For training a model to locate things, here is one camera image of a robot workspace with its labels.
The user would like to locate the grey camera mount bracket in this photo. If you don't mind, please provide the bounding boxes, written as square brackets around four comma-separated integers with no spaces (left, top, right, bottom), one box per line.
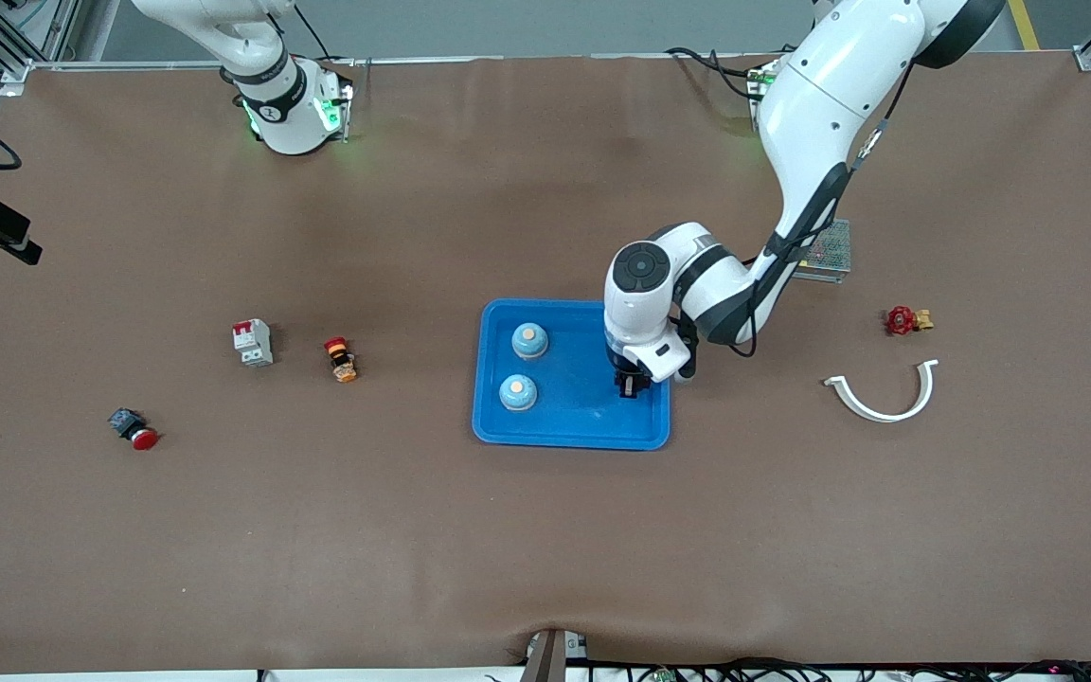
[519,628,590,682]

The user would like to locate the brown table mat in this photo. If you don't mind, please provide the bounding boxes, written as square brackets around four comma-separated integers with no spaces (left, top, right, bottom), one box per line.
[0,52,1091,675]

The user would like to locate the white curved plastic clamp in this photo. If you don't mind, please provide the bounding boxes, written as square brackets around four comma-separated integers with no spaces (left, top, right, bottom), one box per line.
[824,359,940,423]

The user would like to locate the blue bell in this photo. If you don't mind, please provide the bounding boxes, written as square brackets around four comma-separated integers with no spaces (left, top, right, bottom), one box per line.
[510,322,550,363]
[498,373,539,413]

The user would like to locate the blue plastic tray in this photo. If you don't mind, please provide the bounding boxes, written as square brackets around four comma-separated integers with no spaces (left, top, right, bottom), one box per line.
[472,299,671,452]

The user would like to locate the white circuit breaker red switch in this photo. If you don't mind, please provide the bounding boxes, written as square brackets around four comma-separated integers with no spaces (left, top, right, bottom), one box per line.
[232,318,275,368]

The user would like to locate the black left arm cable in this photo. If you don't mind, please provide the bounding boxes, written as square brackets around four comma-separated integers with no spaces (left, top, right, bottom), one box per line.
[725,57,916,359]

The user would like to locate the black base cable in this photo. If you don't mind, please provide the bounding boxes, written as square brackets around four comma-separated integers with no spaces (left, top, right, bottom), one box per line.
[295,0,357,67]
[667,45,778,100]

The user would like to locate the black floor cable bundle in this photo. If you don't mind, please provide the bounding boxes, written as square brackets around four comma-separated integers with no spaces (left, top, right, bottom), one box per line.
[593,656,1091,682]

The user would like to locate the black right base cable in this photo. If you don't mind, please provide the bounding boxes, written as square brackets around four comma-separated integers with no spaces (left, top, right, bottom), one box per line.
[295,0,357,67]

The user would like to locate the red orange emergency stop button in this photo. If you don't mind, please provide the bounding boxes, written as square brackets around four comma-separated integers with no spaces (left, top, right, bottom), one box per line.
[323,336,359,385]

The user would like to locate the red handle brass valve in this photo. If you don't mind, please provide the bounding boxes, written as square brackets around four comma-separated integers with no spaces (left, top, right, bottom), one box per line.
[884,305,935,336]

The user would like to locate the metal mesh power supply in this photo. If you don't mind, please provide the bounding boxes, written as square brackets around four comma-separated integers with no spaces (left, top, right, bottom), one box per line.
[795,220,853,284]

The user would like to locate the red push button black body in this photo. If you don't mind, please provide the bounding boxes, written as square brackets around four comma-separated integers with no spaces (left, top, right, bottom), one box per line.
[107,407,160,452]

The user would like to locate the black left base cable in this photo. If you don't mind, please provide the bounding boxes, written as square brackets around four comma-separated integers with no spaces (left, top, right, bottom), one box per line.
[667,45,778,100]

